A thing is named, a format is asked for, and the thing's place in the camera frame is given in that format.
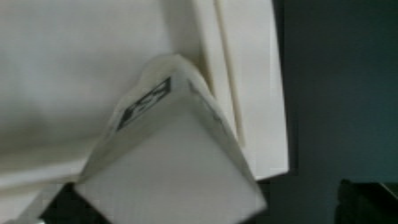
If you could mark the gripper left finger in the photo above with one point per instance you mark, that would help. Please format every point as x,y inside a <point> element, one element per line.
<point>69,209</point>

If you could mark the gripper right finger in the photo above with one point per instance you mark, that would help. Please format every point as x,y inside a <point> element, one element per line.
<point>366,203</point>

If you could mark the white table leg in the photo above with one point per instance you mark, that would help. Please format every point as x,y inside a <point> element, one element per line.
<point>165,176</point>

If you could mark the white square tabletop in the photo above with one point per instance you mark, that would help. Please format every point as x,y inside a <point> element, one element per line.
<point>76,46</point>

